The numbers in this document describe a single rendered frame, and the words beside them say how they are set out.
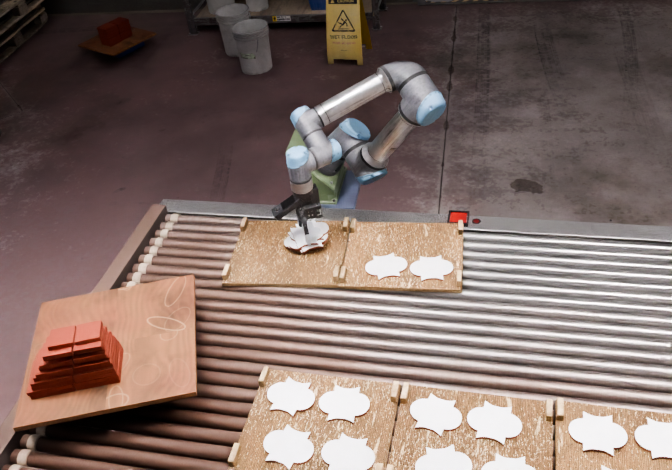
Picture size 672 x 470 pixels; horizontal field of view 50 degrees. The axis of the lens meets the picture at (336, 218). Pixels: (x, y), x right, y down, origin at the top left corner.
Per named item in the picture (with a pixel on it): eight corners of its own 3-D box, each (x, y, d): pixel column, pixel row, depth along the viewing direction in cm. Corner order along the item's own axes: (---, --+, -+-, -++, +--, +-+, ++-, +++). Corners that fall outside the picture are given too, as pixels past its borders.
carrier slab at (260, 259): (245, 223, 277) (244, 220, 276) (350, 224, 270) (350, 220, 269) (222, 286, 250) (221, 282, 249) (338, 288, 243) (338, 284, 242)
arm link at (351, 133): (340, 133, 291) (361, 113, 284) (356, 160, 288) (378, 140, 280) (321, 134, 282) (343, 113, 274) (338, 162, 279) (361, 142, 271)
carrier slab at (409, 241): (352, 224, 270) (352, 221, 269) (463, 226, 262) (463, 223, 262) (339, 289, 243) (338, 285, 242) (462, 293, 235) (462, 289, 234)
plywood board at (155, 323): (43, 306, 235) (41, 302, 234) (195, 278, 239) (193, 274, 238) (14, 432, 196) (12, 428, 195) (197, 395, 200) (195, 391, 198)
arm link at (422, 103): (360, 154, 288) (433, 68, 247) (379, 185, 285) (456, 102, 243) (337, 161, 281) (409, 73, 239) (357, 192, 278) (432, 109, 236)
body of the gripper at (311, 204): (323, 219, 250) (319, 191, 243) (299, 225, 249) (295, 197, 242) (317, 207, 256) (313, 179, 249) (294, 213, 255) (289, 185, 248)
